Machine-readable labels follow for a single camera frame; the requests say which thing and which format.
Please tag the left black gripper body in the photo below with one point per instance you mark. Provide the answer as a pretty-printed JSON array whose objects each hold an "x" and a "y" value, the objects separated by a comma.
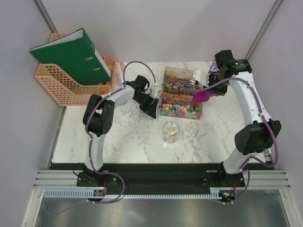
[{"x": 143, "y": 99}]

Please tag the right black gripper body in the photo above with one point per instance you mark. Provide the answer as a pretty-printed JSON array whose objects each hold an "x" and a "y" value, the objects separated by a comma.
[{"x": 220, "y": 90}]

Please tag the magenta plastic scoop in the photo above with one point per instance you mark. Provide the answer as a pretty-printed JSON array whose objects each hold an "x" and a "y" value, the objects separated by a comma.
[{"x": 201, "y": 97}]

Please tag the clear bin translucent star candies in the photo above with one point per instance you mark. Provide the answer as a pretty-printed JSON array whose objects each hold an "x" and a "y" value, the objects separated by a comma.
[{"x": 177, "y": 97}]

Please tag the clear bin lollipops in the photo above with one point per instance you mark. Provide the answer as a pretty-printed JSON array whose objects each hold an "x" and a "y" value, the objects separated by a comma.
[{"x": 181, "y": 86}]

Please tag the clear bin opaque star candies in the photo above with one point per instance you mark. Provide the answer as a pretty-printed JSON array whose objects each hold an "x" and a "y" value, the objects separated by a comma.
[{"x": 188, "y": 111}]

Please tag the clear bin popsicle candies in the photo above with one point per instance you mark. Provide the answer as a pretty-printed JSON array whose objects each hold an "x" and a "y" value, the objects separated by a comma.
[{"x": 171, "y": 73}]

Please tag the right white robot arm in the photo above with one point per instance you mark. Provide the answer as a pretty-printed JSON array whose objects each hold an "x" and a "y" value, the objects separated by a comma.
[{"x": 260, "y": 130}]

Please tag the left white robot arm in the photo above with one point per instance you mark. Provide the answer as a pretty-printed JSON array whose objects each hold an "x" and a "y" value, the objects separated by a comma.
[{"x": 99, "y": 114}]

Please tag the Roald Dahl paperback book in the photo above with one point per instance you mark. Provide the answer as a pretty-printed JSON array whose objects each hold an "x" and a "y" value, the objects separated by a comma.
[{"x": 213, "y": 68}]

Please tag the pink marker pen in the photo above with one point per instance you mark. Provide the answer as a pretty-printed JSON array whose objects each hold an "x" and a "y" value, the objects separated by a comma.
[{"x": 118, "y": 79}]

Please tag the peach plastic file rack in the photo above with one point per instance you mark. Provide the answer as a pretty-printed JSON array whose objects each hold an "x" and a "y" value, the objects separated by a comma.
[{"x": 64, "y": 89}]

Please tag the green lever arch binder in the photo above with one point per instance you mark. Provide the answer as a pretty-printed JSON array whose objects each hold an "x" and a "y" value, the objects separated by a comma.
[{"x": 76, "y": 54}]

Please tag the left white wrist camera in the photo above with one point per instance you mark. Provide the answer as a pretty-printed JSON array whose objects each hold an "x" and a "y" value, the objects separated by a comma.
[{"x": 156, "y": 90}]

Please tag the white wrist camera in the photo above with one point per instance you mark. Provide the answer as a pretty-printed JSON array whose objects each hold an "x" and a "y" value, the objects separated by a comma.
[
  {"x": 202, "y": 77},
  {"x": 156, "y": 90}
]

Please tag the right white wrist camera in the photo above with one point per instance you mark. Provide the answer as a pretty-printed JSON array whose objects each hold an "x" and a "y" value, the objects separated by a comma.
[{"x": 202, "y": 77}]

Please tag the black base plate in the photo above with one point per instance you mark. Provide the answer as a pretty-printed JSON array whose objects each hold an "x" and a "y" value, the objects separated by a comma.
[{"x": 160, "y": 178}]

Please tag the aluminium rail frame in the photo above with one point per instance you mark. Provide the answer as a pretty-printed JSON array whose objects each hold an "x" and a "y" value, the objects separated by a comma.
[{"x": 255, "y": 179}]

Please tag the white slotted cable duct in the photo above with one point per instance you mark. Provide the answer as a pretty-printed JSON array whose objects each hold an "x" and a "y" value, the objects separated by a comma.
[{"x": 86, "y": 193}]

